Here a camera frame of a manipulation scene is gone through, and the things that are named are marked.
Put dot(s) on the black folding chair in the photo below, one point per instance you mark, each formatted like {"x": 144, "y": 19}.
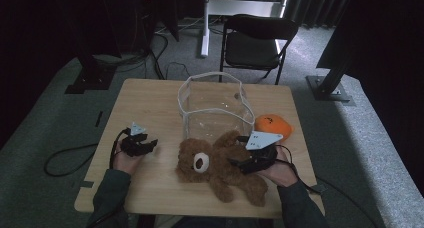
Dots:
{"x": 253, "y": 51}

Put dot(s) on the black stand base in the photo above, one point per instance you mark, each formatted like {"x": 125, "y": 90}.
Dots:
{"x": 90, "y": 81}

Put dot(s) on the orange plush toy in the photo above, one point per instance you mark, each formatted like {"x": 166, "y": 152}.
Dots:
{"x": 275, "y": 123}

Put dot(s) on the person's right hand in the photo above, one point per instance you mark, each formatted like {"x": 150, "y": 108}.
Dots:
{"x": 281, "y": 173}

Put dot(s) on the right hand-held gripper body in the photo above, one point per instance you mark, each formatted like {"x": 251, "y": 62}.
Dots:
{"x": 263, "y": 139}

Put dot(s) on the black strip on floor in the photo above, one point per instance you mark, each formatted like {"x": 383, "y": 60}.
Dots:
{"x": 99, "y": 119}

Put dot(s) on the grey curtain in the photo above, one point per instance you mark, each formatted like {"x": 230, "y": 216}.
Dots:
{"x": 316, "y": 4}

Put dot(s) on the clear plastic container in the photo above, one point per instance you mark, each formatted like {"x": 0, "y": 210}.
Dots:
{"x": 213, "y": 98}

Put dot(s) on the person's left hand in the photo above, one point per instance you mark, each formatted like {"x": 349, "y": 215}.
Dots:
{"x": 125, "y": 163}

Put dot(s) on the brown teddy bear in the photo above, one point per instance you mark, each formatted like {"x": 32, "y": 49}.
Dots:
{"x": 216, "y": 174}

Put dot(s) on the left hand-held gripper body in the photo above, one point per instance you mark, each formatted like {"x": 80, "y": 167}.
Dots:
{"x": 133, "y": 146}

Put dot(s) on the metal stand with base plate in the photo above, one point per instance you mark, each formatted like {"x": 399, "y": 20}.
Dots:
{"x": 328, "y": 88}

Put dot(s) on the white desk frame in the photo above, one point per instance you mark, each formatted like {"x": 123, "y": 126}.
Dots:
{"x": 233, "y": 8}

